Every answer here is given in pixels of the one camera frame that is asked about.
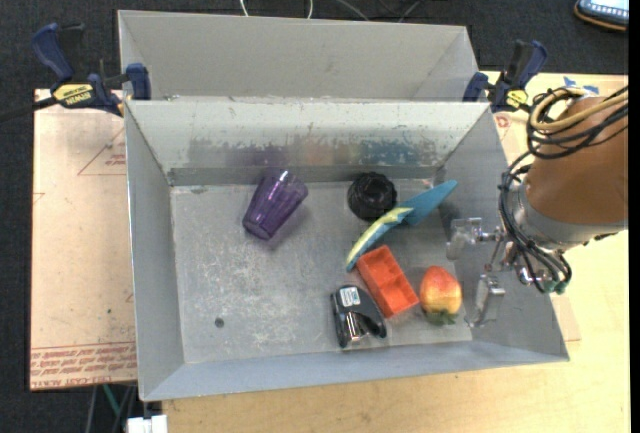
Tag black ribbed round cup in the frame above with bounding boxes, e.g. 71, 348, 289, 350
346, 171, 399, 221

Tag orange divided plastic box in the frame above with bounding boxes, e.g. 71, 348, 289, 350
355, 244, 421, 320

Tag black stapler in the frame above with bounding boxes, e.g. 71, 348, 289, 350
329, 285, 389, 349

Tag purple clear plastic cup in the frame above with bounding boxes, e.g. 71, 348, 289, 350
241, 168, 310, 241

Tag blue and yellow flat toy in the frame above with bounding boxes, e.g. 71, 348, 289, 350
345, 179, 459, 274

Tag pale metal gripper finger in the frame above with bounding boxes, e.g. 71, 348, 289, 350
445, 216, 485, 262
464, 274, 507, 329

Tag grey metal bin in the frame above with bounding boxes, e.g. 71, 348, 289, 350
116, 9, 572, 403

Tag brown cardboard board red print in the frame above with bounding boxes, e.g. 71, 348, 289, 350
29, 87, 584, 393

